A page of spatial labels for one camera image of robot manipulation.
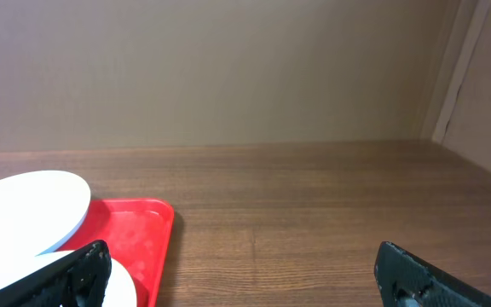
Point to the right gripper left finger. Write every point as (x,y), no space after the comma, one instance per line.
(78,279)

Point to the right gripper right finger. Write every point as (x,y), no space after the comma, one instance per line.
(403,279)

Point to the red plastic tray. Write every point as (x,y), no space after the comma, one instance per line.
(137,232)

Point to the right light blue plate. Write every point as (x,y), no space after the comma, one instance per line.
(120,290)

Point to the light blue plate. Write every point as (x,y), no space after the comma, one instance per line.
(120,290)
(39,212)

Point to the top light blue plate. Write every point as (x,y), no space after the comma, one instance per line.
(39,212)

